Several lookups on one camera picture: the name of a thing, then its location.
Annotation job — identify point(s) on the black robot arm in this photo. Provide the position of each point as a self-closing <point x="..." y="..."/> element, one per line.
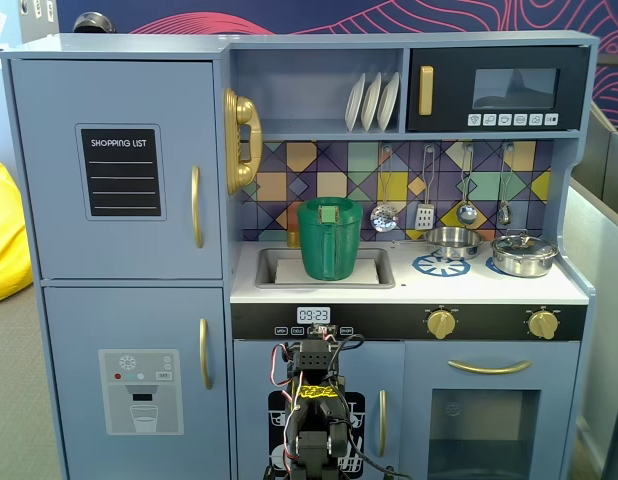
<point x="314" y="450"/>

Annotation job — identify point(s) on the blue dishwasher door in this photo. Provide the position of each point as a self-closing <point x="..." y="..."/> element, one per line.
<point x="254" y="370"/>

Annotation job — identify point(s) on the blue freezer door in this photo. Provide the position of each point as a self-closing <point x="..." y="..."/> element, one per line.
<point x="69" y="345"/>

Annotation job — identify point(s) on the blue oven door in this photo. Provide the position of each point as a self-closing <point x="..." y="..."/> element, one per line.
<point x="559" y="400"/>

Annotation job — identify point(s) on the black microwave door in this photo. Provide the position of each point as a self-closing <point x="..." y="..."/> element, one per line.
<point x="449" y="60"/>

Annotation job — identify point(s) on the digital clock display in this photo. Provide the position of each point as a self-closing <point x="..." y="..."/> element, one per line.
<point x="313" y="315"/>

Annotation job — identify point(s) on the grey toy sink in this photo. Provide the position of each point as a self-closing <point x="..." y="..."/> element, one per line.
<point x="266" y="272"/>

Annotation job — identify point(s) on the green plastic pitcher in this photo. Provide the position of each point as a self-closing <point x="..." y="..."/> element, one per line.
<point x="319" y="250"/>

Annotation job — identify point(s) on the gold toy faucet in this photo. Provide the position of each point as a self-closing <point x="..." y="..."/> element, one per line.
<point x="292" y="239"/>

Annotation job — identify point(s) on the gold stove knob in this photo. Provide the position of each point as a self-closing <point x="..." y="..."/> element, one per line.
<point x="542" y="325"/>
<point x="441" y="325"/>

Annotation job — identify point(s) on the metal skimmer spoon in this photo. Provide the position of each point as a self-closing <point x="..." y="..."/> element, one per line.
<point x="384" y="219"/>

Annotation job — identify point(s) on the metal slotted spatula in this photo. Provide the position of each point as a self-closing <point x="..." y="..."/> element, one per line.
<point x="425" y="216"/>

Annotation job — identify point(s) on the steel frying pan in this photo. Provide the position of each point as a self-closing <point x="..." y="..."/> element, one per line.
<point x="454" y="242"/>

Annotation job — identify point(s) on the blue toy kitchen body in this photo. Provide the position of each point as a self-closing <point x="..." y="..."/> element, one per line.
<point x="489" y="292"/>

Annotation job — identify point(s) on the grey water dispenser sticker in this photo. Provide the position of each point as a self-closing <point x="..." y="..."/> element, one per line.
<point x="114" y="400"/>

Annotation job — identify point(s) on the metal ladle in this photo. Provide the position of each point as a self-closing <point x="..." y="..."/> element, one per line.
<point x="466" y="214"/>

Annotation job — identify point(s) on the steel pot with lid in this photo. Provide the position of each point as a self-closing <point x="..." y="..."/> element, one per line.
<point x="524" y="257"/>

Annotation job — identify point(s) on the metal hanging spoon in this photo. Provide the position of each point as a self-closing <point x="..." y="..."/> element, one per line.
<point x="505" y="214"/>

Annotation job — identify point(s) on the white toy plate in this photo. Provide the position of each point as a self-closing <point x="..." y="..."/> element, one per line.
<point x="388" y="101"/>
<point x="371" y="102"/>
<point x="354" y="102"/>

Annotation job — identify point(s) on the gold toy telephone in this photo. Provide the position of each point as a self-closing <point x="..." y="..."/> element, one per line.
<point x="240" y="109"/>

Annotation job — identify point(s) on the black shopping list board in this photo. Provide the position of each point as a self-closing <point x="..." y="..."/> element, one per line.
<point x="121" y="150"/>

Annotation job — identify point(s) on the yellow beanbag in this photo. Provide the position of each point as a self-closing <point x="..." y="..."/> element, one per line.
<point x="6" y="240"/>

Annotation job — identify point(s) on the grey locker with stickers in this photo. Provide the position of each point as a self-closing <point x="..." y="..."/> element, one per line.
<point x="36" y="17"/>

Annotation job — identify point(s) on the grey partition wall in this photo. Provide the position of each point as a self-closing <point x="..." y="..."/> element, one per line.
<point x="596" y="240"/>

